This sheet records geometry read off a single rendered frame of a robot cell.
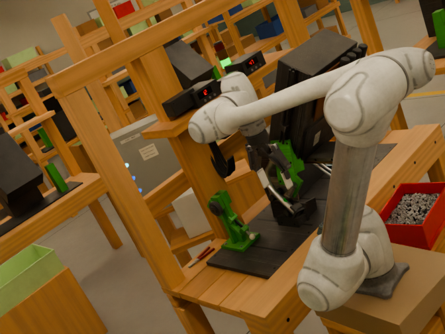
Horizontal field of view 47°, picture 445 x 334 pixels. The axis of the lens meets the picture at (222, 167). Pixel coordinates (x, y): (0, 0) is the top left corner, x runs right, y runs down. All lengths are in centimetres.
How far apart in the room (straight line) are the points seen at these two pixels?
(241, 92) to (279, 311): 83
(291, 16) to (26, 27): 1001
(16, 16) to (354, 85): 1162
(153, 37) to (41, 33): 1035
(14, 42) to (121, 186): 1034
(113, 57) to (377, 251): 129
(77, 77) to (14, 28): 1035
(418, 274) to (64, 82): 146
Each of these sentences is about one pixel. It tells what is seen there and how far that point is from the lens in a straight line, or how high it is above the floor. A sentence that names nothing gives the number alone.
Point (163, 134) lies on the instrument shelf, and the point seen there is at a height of 152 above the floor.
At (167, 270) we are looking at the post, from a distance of 235.
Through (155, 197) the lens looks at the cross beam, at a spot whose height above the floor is 125.
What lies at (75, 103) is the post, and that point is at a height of 181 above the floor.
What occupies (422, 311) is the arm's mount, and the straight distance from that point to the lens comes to 173.
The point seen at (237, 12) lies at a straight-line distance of 755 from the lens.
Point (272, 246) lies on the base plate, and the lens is 229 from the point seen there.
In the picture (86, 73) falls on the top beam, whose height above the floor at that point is 189.
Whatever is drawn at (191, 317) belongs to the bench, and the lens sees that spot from 249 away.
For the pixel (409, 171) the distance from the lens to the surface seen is 264.
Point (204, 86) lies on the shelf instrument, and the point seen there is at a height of 161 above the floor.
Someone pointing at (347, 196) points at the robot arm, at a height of 141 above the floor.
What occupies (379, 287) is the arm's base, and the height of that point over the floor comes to 96.
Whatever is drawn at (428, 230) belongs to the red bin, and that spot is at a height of 87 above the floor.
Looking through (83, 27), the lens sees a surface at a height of 213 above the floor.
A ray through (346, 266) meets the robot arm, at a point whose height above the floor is 119.
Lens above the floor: 203
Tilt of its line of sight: 19 degrees down
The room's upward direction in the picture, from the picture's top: 25 degrees counter-clockwise
